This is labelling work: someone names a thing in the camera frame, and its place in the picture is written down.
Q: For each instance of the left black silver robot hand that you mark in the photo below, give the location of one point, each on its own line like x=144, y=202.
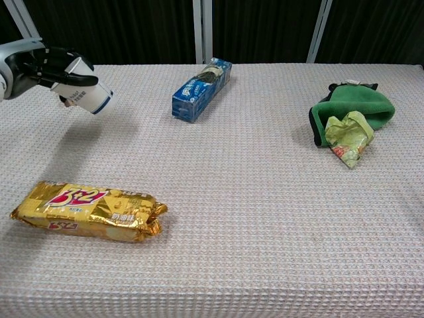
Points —
x=24, y=71

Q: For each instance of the white paper cup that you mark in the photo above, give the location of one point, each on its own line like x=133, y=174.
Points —
x=94, y=96

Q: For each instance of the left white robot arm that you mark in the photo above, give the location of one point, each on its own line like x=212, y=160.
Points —
x=1, y=87

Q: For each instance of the black curtain panel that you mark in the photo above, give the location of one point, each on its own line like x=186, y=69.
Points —
x=116, y=26
x=381, y=30
x=265, y=30

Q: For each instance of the gold biscuit packet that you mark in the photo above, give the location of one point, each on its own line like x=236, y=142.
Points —
x=99, y=215

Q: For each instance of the blue cookie box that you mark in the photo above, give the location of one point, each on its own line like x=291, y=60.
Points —
x=195, y=99

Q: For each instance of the beige woven tablecloth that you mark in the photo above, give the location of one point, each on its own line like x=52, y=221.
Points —
x=232, y=215

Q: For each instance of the crumpled green snack wrapper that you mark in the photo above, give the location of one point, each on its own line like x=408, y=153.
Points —
x=351, y=142

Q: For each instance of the green microfibre cloth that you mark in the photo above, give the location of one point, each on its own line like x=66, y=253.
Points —
x=357, y=102

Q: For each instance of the grey partition frame post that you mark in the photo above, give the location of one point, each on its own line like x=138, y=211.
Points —
x=319, y=30
x=23, y=20
x=202, y=30

